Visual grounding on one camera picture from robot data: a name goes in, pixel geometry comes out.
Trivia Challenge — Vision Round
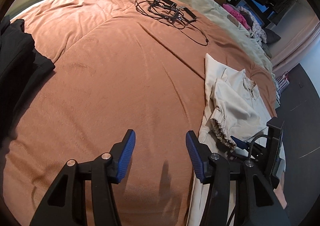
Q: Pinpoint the light grey jacket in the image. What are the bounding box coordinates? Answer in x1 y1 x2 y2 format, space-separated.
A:
186 53 287 226

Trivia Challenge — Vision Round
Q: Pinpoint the folded black clothes stack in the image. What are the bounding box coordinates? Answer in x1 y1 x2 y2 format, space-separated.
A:
0 14 57 139

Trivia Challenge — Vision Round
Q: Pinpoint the brown bed cover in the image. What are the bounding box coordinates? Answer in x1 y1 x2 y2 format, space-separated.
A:
3 0 276 225

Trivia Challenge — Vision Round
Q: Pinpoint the dark grey cushion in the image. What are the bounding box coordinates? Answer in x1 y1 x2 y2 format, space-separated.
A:
263 28 281 44

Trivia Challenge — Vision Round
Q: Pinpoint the floral patterned blanket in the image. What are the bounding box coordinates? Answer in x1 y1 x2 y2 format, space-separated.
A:
237 6 267 46

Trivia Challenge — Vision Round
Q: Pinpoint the pink curtain right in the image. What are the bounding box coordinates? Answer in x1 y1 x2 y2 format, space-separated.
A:
271 16 319 76

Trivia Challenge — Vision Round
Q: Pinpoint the pink garment on bench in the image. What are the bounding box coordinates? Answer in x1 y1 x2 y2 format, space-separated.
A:
223 4 251 30

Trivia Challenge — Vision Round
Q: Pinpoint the beige duvet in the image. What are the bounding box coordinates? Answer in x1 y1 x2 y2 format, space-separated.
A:
178 0 272 73

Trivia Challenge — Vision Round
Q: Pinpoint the black cable bundle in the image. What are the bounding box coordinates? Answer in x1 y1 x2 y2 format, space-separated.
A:
134 0 209 47

